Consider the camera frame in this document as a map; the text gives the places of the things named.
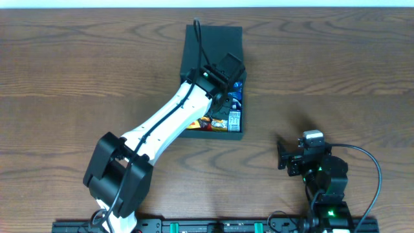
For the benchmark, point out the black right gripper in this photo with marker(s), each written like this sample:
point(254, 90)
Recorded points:
point(295, 160)

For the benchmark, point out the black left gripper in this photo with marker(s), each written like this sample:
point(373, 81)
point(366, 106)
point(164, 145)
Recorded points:
point(223, 101)

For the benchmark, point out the dark blue Cadbury chocolate bar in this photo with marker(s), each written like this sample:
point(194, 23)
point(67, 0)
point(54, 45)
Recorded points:
point(236, 105)

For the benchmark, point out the small dark blue box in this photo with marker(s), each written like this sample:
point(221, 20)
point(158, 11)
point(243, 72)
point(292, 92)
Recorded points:
point(234, 121)

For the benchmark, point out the long blue snack bar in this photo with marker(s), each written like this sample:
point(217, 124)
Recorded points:
point(236, 92)

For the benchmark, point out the small yellow candy packet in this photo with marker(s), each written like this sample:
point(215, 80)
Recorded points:
point(219, 125)

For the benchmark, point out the red Hacks candy bag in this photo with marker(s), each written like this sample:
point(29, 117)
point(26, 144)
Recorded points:
point(205, 123)

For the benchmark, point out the yellow orange snack packet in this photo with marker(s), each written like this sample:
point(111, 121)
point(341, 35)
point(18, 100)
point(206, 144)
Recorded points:
point(194, 125)

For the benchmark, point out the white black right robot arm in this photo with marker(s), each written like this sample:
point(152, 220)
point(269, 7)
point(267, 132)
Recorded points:
point(325, 180)

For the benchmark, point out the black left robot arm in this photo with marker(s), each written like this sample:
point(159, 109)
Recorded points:
point(119, 173)

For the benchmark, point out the dark green open box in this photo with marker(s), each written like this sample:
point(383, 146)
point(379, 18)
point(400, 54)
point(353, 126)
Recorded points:
point(224, 51)

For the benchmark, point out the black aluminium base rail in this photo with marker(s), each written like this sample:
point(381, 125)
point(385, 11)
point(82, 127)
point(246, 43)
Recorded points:
point(277, 224)

